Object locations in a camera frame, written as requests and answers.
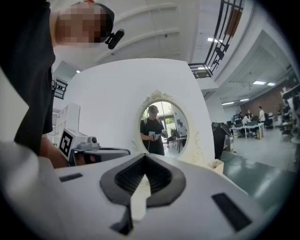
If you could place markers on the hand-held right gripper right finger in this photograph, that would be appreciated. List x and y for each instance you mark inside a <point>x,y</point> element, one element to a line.
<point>199,211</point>

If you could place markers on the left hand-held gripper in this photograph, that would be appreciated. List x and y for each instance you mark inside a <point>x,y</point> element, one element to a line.
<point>70,143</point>

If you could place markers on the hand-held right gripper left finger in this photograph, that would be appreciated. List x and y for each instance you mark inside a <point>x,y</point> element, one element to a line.
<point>82,201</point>

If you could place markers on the person's left forearm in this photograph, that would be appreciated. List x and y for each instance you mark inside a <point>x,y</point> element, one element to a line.
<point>52,154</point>

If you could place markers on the person's left hand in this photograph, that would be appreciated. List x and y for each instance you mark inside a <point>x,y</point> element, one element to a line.
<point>80,159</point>

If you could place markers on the white shelf unit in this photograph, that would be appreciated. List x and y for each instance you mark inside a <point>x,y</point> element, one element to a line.
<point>70,119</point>

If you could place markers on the white organizer box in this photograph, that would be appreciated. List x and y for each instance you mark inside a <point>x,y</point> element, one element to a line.
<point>216,166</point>

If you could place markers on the black chair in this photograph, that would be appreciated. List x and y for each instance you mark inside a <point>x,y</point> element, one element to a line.
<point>219,140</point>

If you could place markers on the person's black t-shirt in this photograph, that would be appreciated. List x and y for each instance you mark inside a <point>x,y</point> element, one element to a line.
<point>28,70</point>

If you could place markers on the white office desk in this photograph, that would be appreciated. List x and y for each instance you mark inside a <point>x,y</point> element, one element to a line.
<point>250,127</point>

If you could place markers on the oval white ornate mirror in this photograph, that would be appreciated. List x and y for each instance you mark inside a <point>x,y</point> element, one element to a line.
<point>173,112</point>

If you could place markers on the person's head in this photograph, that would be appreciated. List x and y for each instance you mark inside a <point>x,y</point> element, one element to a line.
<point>77,25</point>

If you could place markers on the cluttered storage rack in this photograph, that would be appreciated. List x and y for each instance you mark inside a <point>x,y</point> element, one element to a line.
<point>290,110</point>

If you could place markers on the ceiling light panel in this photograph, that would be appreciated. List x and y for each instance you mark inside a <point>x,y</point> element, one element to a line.
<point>214,40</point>
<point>259,82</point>
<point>271,84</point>

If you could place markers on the black head-worn camera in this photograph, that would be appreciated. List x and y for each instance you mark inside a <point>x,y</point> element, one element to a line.
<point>115,38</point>

